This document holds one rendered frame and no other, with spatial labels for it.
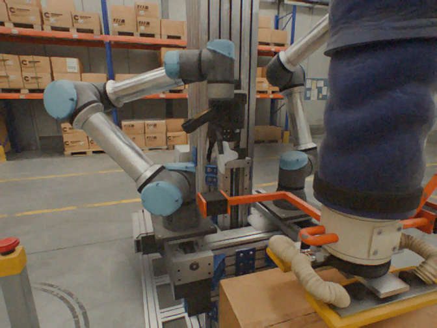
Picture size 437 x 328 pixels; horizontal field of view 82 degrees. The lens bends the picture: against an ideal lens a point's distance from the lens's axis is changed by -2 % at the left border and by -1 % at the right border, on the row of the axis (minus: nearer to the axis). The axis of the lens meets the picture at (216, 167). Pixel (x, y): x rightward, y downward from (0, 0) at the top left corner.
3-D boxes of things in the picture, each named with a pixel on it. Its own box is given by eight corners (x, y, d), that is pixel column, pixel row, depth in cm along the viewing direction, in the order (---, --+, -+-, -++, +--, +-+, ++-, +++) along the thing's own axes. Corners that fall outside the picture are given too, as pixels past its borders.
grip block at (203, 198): (203, 218, 75) (203, 202, 74) (197, 206, 83) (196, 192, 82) (230, 214, 78) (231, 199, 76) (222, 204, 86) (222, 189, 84)
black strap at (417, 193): (362, 220, 48) (365, 200, 47) (293, 182, 70) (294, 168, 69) (446, 206, 55) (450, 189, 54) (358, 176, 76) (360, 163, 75)
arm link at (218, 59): (207, 45, 73) (237, 43, 71) (207, 84, 76) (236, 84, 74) (200, 38, 65) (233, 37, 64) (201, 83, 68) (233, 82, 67)
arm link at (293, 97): (289, 180, 120) (266, 66, 117) (304, 174, 130) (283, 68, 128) (314, 178, 111) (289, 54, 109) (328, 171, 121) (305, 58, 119)
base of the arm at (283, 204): (266, 199, 120) (267, 179, 118) (293, 195, 125) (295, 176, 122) (284, 212, 106) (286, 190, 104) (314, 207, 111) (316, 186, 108)
